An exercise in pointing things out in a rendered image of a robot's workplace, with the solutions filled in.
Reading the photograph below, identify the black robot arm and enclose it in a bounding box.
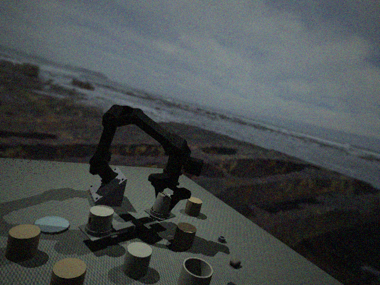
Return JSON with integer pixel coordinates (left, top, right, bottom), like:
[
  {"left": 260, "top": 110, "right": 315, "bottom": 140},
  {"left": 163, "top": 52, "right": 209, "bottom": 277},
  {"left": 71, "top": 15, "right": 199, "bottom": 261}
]
[{"left": 89, "top": 104, "right": 203, "bottom": 189}]

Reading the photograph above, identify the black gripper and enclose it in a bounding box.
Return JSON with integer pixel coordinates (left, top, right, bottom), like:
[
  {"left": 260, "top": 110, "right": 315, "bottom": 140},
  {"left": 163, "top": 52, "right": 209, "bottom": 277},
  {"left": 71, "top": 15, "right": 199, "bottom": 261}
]
[{"left": 148, "top": 167, "right": 191, "bottom": 211}]

